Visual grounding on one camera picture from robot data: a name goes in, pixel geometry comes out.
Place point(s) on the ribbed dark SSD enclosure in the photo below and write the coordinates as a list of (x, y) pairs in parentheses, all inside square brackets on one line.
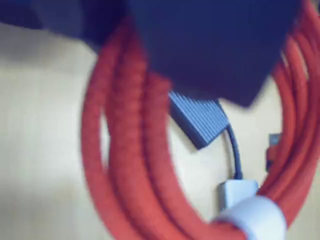
[(200, 120)]

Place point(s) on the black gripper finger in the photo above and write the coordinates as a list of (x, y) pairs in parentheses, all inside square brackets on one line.
[(62, 15), (212, 45)]

